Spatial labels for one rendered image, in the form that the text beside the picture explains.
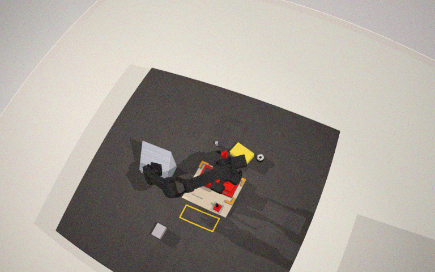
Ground yellow rectangular block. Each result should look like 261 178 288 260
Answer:
230 143 254 163

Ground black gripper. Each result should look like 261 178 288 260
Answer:
210 180 225 194

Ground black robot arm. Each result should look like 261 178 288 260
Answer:
142 154 247 198

